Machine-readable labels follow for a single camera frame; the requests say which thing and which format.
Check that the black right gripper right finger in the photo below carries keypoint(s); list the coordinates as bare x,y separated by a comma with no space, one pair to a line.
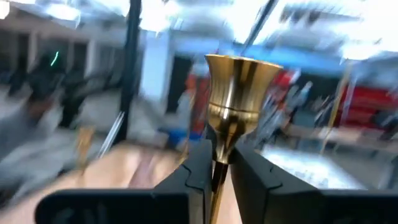
295,205

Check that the black frame post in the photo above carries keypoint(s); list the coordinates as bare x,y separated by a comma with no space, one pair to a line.
132,46

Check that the tall brass candlestick holder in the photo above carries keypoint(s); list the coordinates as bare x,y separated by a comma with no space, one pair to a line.
236,93

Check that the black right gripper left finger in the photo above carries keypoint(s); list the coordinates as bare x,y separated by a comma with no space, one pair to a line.
124,205

